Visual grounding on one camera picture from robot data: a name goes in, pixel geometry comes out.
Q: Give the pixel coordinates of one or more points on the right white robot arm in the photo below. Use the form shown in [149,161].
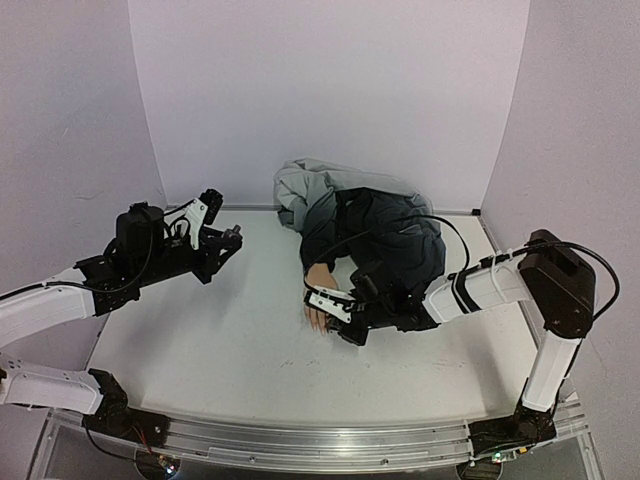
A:
[545,271]

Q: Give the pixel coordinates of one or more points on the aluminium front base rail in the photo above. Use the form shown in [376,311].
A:
[342,450]

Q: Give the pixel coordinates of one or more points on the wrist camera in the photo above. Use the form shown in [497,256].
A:
[202,211]
[332,302]

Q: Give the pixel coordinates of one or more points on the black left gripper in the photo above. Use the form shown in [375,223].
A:
[211,262]

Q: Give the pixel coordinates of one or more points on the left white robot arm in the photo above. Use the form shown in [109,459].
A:
[146,249]

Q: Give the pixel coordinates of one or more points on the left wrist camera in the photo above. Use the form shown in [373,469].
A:
[202,211]

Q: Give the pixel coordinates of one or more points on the grey and black jacket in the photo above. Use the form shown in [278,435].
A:
[341,211]

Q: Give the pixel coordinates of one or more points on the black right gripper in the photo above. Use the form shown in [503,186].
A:
[351,325]

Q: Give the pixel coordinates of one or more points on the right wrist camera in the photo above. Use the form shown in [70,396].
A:
[332,302]

